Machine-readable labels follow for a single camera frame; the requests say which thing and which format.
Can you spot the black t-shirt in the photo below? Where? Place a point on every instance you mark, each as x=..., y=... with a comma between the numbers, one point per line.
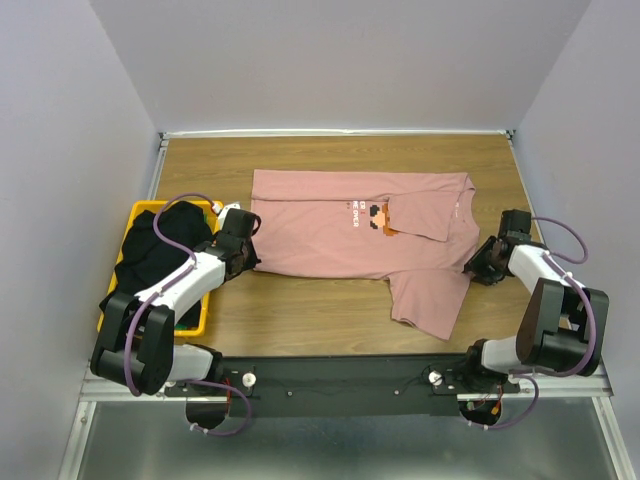
x=155, y=250

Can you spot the pink printed t-shirt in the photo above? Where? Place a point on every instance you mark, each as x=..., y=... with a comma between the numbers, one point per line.
x=414, y=230

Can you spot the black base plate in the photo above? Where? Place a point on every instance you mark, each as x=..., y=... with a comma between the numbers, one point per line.
x=360, y=385

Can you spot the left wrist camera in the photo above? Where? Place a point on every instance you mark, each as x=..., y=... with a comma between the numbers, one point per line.
x=220, y=209

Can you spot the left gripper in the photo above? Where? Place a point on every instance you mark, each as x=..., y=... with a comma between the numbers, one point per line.
x=248, y=255

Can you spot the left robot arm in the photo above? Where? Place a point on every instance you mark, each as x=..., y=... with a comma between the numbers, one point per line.
x=136, y=346

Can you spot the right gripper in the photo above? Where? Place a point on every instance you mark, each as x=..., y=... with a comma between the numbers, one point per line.
x=478, y=263

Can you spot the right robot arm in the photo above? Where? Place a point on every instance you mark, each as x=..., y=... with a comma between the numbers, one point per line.
x=561, y=332

